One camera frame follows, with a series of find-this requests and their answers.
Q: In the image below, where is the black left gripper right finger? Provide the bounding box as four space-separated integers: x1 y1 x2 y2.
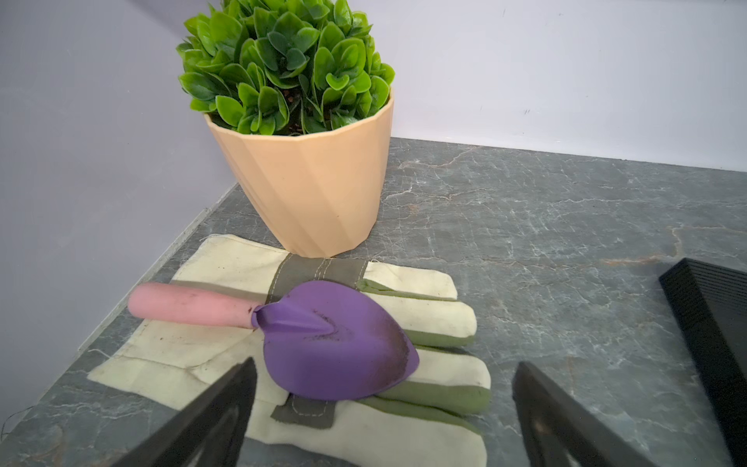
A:
512 361 655 467

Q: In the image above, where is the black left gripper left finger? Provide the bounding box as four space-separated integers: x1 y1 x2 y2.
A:
115 358 257 467

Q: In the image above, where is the green plant in beige pot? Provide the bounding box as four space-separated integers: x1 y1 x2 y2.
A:
177 1 395 258

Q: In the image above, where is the purple trowel with pink handle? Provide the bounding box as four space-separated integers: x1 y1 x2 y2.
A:
128 280 419 401

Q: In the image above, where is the black ribbed network switch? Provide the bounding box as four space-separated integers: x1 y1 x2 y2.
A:
659 258 746 466

